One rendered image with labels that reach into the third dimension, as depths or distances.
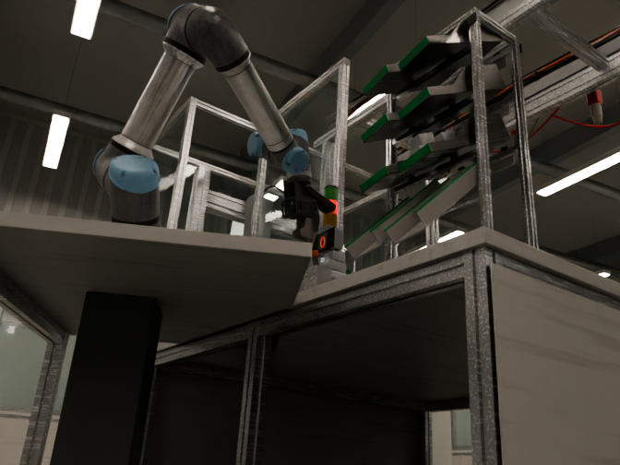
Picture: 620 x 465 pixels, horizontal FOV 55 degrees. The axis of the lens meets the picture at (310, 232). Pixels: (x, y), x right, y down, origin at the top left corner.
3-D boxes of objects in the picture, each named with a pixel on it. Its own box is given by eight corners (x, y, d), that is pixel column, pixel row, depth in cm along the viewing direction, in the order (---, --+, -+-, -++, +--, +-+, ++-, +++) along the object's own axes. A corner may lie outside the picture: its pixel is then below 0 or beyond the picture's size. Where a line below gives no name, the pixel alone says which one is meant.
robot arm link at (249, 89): (233, -2, 136) (320, 160, 166) (214, -4, 145) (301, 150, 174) (194, 27, 134) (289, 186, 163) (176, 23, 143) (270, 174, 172)
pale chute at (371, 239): (381, 244, 144) (370, 230, 144) (354, 260, 155) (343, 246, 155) (446, 191, 159) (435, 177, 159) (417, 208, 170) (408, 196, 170)
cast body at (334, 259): (328, 268, 172) (329, 245, 175) (319, 271, 176) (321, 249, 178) (351, 274, 177) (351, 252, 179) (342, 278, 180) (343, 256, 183)
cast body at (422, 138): (423, 156, 144) (413, 130, 145) (412, 163, 148) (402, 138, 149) (448, 152, 148) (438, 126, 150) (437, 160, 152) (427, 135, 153)
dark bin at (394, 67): (388, 72, 165) (379, 48, 166) (364, 96, 176) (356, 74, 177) (460, 66, 179) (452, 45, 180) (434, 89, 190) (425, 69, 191)
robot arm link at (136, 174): (117, 224, 141) (115, 169, 135) (102, 206, 151) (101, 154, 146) (167, 219, 147) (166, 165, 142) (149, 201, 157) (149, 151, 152)
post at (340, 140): (331, 313, 194) (343, 63, 232) (326, 315, 196) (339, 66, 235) (339, 315, 195) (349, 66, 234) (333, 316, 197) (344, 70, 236)
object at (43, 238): (-93, 216, 102) (-88, 201, 103) (50, 332, 185) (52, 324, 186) (312, 256, 109) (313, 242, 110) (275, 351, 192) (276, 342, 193)
